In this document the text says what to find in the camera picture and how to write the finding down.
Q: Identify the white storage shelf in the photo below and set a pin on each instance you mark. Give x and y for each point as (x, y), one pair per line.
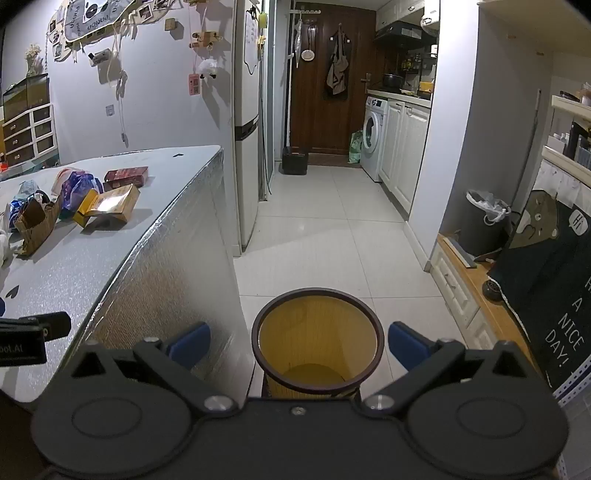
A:
(570, 152)

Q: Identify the dried flower bunch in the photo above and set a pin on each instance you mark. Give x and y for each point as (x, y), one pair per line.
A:
(33, 57)

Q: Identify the black range hood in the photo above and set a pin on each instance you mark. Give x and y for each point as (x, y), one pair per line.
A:
(404, 32)

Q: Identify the black cooking pot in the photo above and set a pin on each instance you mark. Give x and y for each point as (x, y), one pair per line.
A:
(391, 81)

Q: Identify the black printed cloth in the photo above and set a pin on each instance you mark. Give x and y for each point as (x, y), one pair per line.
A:
(549, 277)

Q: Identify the golden cardboard box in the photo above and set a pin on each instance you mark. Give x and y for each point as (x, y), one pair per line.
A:
(113, 203)

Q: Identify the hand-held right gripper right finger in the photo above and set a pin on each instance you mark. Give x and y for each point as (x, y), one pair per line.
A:
(406, 344)

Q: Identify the brown woven paper box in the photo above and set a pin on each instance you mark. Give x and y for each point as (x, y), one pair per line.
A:
(37, 230)

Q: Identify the white drawer cabinet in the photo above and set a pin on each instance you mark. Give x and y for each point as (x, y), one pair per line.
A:
(25, 136)

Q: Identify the white crumpled tissue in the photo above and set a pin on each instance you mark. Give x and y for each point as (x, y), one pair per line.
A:
(4, 249)

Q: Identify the green bag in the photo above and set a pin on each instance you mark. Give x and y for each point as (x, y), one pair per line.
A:
(355, 147)

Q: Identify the wall photo collage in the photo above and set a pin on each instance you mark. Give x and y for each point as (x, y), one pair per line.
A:
(97, 16)

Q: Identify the white kitchen base cabinets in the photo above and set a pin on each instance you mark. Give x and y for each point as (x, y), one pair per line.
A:
(406, 147)

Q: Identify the white plastic bag orange print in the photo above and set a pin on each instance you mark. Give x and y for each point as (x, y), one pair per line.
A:
(62, 177)

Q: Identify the wooden top sideboard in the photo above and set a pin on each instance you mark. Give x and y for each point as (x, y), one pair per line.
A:
(480, 286)

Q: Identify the hanging apron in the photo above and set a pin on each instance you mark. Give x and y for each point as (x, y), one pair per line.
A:
(338, 64)

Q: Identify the black bin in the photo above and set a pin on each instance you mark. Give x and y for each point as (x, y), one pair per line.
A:
(294, 161)

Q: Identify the white sheep toy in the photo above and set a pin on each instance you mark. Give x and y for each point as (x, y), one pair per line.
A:
(208, 67)

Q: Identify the red shiny box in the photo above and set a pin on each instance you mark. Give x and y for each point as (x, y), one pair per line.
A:
(127, 175)

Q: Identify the glass tank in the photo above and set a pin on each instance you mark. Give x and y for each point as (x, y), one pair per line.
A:
(27, 94)

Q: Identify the grey bin with white liner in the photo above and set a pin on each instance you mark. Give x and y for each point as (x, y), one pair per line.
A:
(485, 226)

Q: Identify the grey block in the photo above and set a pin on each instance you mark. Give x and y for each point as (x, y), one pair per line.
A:
(461, 251)

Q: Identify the white refrigerator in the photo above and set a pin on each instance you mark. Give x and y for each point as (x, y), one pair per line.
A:
(247, 92)

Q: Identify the pink hanging tag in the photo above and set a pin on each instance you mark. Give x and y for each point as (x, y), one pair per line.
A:
(194, 84)

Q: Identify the blue and white packet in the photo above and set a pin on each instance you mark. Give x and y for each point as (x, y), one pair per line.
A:
(18, 205)

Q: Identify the white washing machine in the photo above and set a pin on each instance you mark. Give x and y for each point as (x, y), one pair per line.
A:
(375, 134)

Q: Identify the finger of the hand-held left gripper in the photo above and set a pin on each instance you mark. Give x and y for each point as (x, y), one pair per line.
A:
(55, 325)

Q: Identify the wall mounted toy camera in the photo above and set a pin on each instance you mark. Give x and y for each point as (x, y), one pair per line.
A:
(100, 57)

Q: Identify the purple blue plastic bag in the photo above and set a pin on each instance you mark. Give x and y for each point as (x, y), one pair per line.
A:
(76, 189)

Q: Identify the yellow wastebasket with brown rim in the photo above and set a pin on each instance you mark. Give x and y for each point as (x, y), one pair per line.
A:
(318, 332)

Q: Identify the round hanging plate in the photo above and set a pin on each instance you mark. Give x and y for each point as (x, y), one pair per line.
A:
(308, 55)

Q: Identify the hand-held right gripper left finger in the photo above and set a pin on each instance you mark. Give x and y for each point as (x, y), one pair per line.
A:
(190, 345)

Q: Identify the white kitchen wall cabinets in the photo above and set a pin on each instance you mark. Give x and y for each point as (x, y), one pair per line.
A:
(401, 11)

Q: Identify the dark wooden door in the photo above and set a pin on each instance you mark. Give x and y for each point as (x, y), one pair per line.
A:
(318, 106)

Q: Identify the spice bottle rack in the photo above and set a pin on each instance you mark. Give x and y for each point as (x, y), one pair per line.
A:
(413, 62)

